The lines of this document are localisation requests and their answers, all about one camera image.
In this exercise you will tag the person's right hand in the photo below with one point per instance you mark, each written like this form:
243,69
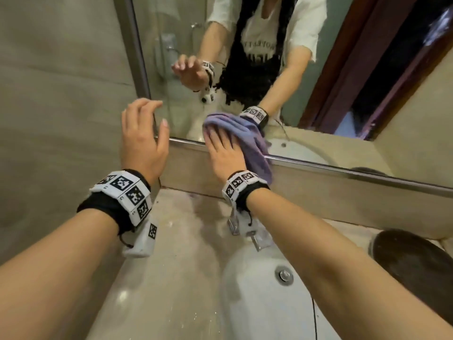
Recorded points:
226,155

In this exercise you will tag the person's left hand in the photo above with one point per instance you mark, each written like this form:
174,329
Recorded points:
139,145

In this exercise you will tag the person's right fingers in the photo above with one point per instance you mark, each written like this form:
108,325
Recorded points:
217,136

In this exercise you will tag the person's left thumb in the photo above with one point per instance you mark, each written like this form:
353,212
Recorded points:
164,136

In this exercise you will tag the purple cleaning cloth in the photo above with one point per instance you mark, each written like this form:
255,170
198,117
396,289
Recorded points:
253,145

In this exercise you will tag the person's left forearm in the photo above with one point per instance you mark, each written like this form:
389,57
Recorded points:
53,279

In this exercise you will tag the person's right forearm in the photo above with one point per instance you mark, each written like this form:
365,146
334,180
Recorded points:
336,272

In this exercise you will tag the black right marker wristband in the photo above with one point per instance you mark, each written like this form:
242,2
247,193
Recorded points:
244,185

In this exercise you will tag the black marker wristband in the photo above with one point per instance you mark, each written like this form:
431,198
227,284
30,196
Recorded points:
244,185
127,194

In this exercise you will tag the black left marker wristband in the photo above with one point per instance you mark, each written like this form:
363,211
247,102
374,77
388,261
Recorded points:
127,194

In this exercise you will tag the chrome faucet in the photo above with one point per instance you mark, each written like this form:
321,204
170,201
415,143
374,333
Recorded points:
258,237

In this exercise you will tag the chrome sink drain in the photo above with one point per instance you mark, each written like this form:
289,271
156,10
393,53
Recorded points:
284,275

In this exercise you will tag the white sink basin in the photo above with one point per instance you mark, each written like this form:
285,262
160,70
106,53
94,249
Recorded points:
254,300

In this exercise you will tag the dark brown round object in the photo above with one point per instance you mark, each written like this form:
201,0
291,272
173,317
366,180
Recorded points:
414,265

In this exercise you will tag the metal mirror frame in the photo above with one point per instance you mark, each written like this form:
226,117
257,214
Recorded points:
138,67

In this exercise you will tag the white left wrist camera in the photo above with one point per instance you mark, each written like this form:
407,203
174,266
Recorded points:
143,242

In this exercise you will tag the wall mirror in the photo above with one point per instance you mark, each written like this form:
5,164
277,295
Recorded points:
318,49

